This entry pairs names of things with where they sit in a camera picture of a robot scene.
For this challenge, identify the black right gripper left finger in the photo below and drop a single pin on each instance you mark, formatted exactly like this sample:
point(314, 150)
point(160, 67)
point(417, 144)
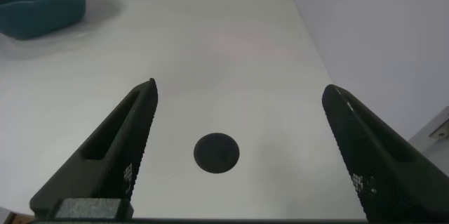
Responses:
point(115, 150)

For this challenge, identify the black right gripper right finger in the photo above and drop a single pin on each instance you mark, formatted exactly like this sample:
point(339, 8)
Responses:
point(386, 175)

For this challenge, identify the dark teal square bowl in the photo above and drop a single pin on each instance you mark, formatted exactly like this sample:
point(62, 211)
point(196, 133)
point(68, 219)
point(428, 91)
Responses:
point(38, 13)

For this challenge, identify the black round table disc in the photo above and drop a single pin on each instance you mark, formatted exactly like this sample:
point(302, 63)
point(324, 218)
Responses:
point(216, 153)

